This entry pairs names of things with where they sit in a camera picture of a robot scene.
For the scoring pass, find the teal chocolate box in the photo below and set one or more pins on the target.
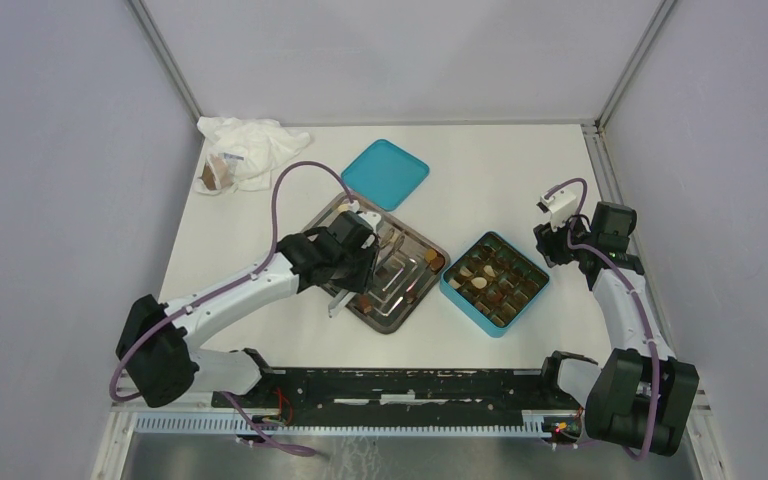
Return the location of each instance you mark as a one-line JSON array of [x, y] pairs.
[[494, 309]]

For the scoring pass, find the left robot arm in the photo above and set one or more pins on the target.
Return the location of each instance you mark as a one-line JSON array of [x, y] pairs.
[[161, 348]]

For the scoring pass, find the white crumpled cloth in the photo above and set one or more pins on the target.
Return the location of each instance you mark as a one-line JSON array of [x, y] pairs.
[[264, 144]]

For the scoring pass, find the teal box lid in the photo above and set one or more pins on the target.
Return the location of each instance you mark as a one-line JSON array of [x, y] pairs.
[[385, 174]]

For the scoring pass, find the steel tray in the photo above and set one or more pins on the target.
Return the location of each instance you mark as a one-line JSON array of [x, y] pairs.
[[403, 281]]

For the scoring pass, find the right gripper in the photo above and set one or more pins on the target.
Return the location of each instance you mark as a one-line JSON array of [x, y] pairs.
[[547, 240]]

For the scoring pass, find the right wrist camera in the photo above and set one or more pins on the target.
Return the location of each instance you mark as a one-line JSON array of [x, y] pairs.
[[561, 205]]

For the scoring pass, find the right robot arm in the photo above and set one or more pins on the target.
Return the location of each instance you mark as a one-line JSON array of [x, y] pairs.
[[641, 397]]

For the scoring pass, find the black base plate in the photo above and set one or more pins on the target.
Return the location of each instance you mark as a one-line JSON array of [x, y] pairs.
[[332, 397]]

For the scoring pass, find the oval white chocolate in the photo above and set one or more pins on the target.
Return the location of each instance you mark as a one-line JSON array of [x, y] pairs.
[[479, 282]]

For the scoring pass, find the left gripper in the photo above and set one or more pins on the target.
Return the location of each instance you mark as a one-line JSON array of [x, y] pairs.
[[363, 281]]

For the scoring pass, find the plastic bag with chocolate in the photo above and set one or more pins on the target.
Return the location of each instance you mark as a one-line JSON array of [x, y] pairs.
[[218, 174]]

